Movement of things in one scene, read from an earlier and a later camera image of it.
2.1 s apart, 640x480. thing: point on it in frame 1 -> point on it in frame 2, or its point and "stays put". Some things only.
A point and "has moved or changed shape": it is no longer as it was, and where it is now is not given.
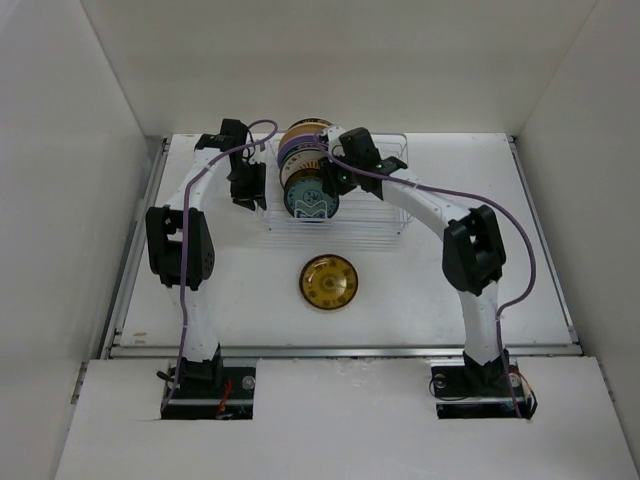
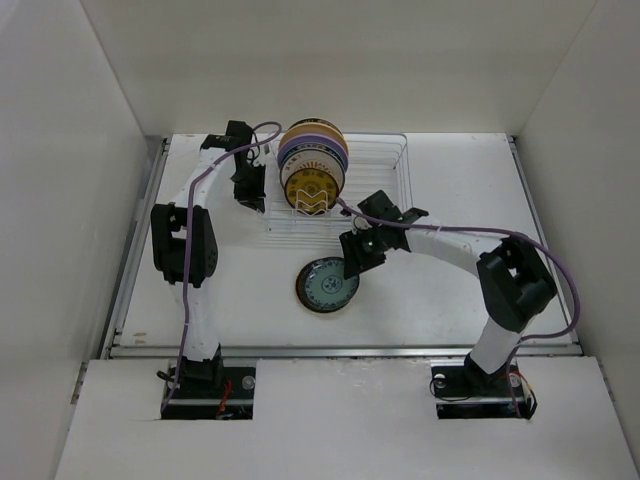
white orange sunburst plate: (301, 159) stays put
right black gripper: (329, 182) -> (351, 250)
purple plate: (297, 141) stays put
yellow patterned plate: (328, 282) has moved or changed shape
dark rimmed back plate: (310, 120) stays put
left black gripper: (255, 194) stays put
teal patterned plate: (307, 200) -> (321, 284)
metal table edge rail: (341, 350) stays put
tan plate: (311, 128) stays put
